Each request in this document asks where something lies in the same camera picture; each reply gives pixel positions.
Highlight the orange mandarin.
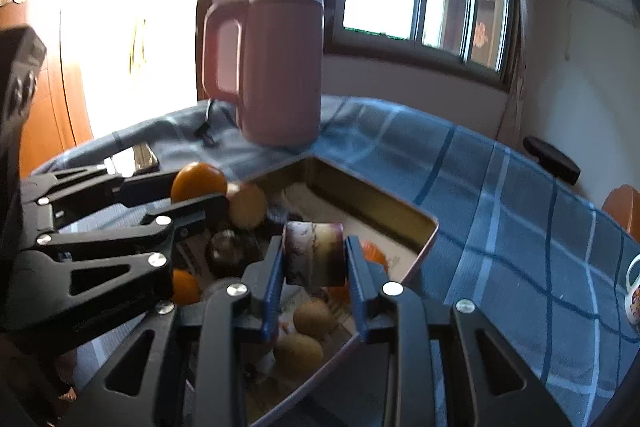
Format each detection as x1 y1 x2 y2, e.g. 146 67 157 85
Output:
170 161 228 202
171 269 201 307
360 241 388 272

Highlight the dark brown chestnut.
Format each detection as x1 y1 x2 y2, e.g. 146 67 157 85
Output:
205 230 262 279

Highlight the tan round longan fruit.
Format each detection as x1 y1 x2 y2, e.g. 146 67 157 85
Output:
293 299 336 339

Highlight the purple round fruit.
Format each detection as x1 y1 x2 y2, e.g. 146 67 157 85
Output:
201 277 241 303

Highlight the blue plaid tablecloth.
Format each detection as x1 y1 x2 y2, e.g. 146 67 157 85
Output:
33 96 639 426

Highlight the white cartoon mug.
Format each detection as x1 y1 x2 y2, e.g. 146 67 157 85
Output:
625 255 640 326

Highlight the pink metal tin box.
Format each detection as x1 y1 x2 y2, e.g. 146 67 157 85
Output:
176 156 438 426

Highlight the brown wooden chair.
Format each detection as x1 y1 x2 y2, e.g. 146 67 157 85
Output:
602 184 640 243

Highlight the dark round stool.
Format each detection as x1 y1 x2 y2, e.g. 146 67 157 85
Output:
523 135 582 186

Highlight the pink electric kettle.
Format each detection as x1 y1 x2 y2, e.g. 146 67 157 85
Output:
202 0 324 147

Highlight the black kettle power cable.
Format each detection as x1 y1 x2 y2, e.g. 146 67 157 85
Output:
193 98 220 148

